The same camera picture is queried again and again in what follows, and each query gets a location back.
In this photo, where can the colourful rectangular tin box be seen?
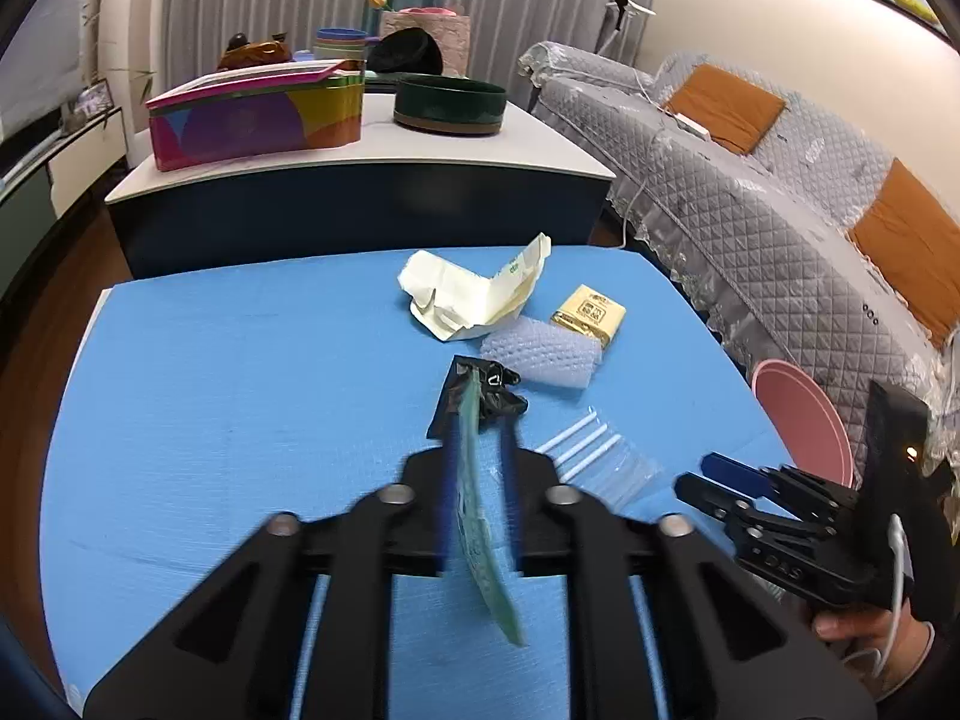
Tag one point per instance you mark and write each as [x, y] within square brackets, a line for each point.
[247, 124]

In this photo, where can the pink patterned gift bag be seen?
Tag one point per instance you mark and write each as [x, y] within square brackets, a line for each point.
[454, 45]

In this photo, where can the white floor lamp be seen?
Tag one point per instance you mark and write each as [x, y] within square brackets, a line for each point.
[628, 11]

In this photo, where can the clear bubble wrap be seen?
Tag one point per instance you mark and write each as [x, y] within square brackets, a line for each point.
[540, 356]

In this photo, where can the clear straw packet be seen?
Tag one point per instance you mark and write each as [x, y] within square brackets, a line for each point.
[600, 457]

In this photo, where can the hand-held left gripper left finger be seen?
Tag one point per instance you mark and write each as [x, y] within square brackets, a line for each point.
[352, 540]

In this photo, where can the green printed packet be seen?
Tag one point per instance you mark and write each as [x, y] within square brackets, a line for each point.
[487, 562]

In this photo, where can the orange cushion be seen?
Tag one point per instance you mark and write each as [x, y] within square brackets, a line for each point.
[724, 109]
[907, 240]

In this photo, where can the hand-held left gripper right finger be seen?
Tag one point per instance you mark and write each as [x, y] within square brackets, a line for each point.
[600, 540]

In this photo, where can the small photo frame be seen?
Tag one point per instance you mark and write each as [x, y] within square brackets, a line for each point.
[94, 99]

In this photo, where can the white power strip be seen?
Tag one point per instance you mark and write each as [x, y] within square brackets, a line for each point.
[686, 124]

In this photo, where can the white and green television cabinet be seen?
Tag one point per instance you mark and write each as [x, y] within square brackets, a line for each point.
[45, 180]

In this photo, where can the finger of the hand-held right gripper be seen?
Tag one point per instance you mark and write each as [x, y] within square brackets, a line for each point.
[709, 499]
[739, 472]

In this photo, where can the black plastic wrapper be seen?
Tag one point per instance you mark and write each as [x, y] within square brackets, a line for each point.
[499, 397]

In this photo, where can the dark green round tin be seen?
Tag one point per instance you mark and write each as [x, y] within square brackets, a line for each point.
[450, 105]

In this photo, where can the grey cloth television cover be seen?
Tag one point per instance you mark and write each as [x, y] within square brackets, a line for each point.
[37, 60]

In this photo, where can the black hat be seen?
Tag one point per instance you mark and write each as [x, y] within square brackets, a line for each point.
[405, 52]

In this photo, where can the pink trash bin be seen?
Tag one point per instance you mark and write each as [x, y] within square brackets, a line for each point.
[802, 420]

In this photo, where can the dark blue coffee table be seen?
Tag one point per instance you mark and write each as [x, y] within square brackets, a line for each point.
[360, 210]

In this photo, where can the person's right hand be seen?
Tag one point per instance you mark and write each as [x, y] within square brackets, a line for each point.
[862, 630]

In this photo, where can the grey quilted sofa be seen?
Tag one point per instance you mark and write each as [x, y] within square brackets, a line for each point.
[750, 240]

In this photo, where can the crumpled cream paper wrapper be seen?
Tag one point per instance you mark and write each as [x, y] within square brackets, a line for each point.
[465, 292]

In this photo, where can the stack of coloured bowls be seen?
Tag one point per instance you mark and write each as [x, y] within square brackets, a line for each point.
[341, 45]

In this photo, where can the yellow gold packet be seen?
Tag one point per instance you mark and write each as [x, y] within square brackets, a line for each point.
[589, 315]

